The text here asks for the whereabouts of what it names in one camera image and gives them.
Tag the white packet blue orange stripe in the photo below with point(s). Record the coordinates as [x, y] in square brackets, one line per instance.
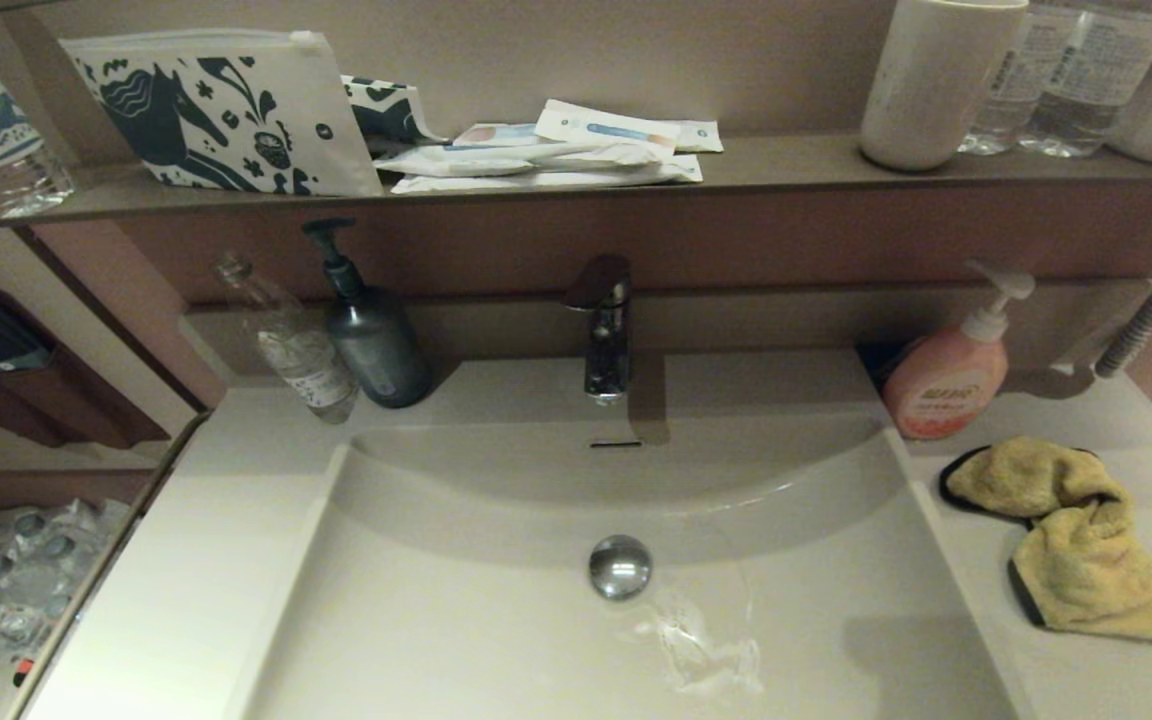
[606, 128]

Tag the flat white packet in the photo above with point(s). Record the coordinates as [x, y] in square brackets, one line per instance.
[536, 180]

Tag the chrome faucet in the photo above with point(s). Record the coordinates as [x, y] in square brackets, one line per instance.
[608, 350]

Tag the large white horse print pouch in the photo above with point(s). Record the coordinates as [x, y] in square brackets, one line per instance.
[236, 110]

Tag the pink soap pump bottle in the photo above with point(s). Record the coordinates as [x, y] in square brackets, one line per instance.
[941, 390]

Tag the long white wrapped packet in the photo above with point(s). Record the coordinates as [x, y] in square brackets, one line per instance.
[496, 158]

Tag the dark grey pump bottle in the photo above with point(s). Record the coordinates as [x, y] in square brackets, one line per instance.
[376, 350]

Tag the small white packet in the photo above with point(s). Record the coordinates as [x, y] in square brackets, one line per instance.
[701, 135]

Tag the empty clear plastic bottle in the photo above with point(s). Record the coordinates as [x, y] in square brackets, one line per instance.
[306, 365]

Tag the shrink-wrapped water bottle pack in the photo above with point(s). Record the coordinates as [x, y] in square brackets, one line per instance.
[26, 580]

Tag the white packet peach print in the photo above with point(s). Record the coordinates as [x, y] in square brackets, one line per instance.
[496, 134]

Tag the white sink basin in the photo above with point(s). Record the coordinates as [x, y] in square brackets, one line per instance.
[436, 620]

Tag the brown wall shelf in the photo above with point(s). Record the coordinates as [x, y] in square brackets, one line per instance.
[786, 160]

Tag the small white horse print pouch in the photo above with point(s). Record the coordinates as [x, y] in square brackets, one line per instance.
[386, 110]

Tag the yellow cloth with black backing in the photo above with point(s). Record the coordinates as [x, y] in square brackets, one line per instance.
[1086, 560]

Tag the chrome drain stopper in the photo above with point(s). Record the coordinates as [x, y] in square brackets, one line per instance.
[620, 567]

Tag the clear water bottle white label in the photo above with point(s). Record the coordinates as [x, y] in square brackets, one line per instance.
[1011, 90]
[1086, 90]

